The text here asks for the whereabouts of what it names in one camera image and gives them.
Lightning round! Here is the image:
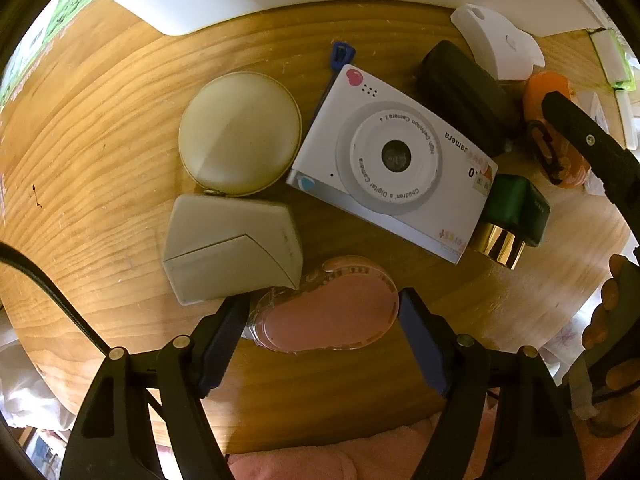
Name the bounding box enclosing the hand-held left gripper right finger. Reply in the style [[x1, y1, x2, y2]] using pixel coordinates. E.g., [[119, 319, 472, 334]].
[[398, 287, 586, 480]]

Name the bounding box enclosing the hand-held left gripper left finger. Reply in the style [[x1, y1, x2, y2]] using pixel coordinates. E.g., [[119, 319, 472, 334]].
[[59, 296, 251, 480]]

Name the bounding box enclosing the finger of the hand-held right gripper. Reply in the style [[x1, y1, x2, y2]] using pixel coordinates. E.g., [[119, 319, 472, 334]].
[[541, 91, 640, 241]]

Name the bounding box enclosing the orange round pouch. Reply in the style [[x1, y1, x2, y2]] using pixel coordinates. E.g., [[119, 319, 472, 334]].
[[522, 71, 591, 190]]

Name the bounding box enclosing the beige wedge-shaped case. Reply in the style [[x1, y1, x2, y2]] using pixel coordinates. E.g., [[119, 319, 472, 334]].
[[161, 194, 304, 306]]

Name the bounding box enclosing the pink tape dispenser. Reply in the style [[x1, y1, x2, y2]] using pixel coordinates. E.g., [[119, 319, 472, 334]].
[[248, 255, 401, 352]]

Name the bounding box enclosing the green bottle with gold cap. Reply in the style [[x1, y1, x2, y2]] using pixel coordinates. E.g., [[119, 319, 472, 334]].
[[470, 174, 551, 270]]

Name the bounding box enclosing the white toy camera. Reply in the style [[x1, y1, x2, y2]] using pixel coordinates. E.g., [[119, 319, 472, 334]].
[[286, 64, 499, 266]]

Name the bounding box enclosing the person's right hand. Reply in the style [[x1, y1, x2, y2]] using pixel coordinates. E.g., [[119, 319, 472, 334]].
[[581, 254, 640, 437]]

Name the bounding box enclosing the small white box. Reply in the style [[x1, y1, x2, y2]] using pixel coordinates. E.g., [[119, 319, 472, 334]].
[[615, 87, 640, 151]]

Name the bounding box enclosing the green tissue pack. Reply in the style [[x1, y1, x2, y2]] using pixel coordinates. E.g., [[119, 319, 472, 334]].
[[590, 27, 633, 86]]

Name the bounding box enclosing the black pouch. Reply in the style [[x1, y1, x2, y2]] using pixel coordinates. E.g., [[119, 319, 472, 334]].
[[418, 40, 521, 158]]

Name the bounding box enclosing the white bear-shaped plastic piece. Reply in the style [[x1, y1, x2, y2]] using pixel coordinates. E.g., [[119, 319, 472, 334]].
[[450, 4, 546, 81]]

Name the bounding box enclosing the white cloth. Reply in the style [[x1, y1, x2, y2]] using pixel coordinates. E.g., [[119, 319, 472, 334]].
[[0, 320, 71, 431]]

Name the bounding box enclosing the round gold compact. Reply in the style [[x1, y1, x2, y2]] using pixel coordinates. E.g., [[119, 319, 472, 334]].
[[178, 72, 302, 197]]

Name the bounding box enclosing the small blue clip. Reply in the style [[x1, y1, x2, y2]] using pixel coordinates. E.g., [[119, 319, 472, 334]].
[[330, 42, 356, 83]]

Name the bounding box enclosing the green leaf printed board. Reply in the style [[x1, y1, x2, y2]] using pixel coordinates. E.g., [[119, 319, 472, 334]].
[[0, 0, 101, 106]]

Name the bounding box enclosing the thick black gripper cable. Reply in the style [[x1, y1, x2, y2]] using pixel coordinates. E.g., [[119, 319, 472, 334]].
[[0, 241, 166, 411]]

